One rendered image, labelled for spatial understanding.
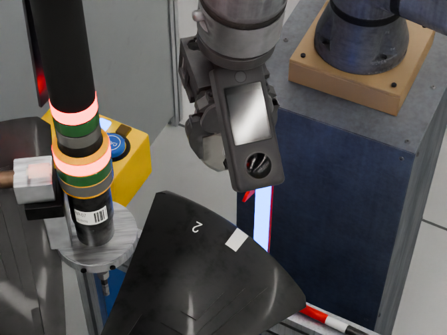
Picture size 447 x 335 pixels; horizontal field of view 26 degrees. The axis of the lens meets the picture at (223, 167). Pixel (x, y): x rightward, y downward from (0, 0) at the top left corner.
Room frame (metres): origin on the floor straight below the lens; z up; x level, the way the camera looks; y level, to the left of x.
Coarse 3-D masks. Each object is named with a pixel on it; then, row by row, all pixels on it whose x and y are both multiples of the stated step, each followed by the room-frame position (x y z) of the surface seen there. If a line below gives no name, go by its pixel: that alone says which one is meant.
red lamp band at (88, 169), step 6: (108, 138) 0.49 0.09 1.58; (108, 150) 0.48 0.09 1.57; (54, 156) 0.47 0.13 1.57; (102, 156) 0.47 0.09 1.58; (108, 156) 0.48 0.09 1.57; (60, 162) 0.47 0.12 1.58; (96, 162) 0.46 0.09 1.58; (102, 162) 0.47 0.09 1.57; (60, 168) 0.47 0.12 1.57; (66, 168) 0.46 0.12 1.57; (72, 168) 0.46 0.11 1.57; (78, 168) 0.46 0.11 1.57; (84, 168) 0.46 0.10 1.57; (90, 168) 0.46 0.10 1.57; (96, 168) 0.46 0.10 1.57; (72, 174) 0.46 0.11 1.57; (78, 174) 0.46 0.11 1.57; (84, 174) 0.46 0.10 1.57
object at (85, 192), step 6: (60, 180) 0.47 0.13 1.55; (108, 180) 0.47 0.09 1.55; (66, 186) 0.46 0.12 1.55; (72, 186) 0.46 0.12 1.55; (96, 186) 0.46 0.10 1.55; (102, 186) 0.47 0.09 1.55; (108, 186) 0.47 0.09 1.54; (72, 192) 0.46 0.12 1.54; (78, 192) 0.46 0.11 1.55; (84, 192) 0.46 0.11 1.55; (90, 192) 0.46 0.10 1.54; (96, 192) 0.46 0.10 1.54
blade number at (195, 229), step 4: (192, 220) 0.71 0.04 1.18; (196, 220) 0.71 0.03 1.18; (200, 220) 0.71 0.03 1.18; (192, 224) 0.70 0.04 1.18; (196, 224) 0.70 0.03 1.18; (200, 224) 0.70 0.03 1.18; (204, 224) 0.70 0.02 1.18; (208, 224) 0.70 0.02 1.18; (188, 228) 0.69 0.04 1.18; (192, 228) 0.69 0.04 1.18; (196, 228) 0.69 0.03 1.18; (200, 228) 0.70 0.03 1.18; (204, 228) 0.70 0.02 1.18; (188, 232) 0.69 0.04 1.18; (192, 232) 0.69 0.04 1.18; (196, 232) 0.69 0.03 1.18; (200, 232) 0.69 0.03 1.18; (196, 236) 0.68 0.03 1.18; (200, 236) 0.68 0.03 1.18
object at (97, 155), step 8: (56, 136) 0.49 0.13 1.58; (104, 136) 0.49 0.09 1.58; (56, 144) 0.48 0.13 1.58; (104, 144) 0.48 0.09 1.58; (56, 152) 0.47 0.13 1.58; (96, 152) 0.47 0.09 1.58; (104, 152) 0.47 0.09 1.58; (64, 160) 0.46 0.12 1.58; (72, 160) 0.46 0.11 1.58; (80, 160) 0.46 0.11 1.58; (88, 160) 0.46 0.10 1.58; (96, 160) 0.47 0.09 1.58; (80, 176) 0.46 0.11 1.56; (96, 184) 0.46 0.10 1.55
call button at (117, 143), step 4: (108, 136) 0.93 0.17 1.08; (112, 136) 0.93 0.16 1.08; (116, 136) 0.93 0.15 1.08; (120, 136) 0.93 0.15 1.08; (112, 140) 0.92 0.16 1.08; (116, 140) 0.92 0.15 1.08; (120, 140) 0.92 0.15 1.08; (112, 144) 0.91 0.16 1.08; (116, 144) 0.91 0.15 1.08; (120, 144) 0.91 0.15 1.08; (124, 144) 0.92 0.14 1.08; (112, 148) 0.91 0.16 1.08; (116, 148) 0.91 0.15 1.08; (120, 148) 0.91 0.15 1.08; (124, 148) 0.91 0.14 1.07; (112, 152) 0.90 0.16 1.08; (116, 152) 0.90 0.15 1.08; (120, 152) 0.90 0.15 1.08; (112, 156) 0.90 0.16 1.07; (116, 156) 0.90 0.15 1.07
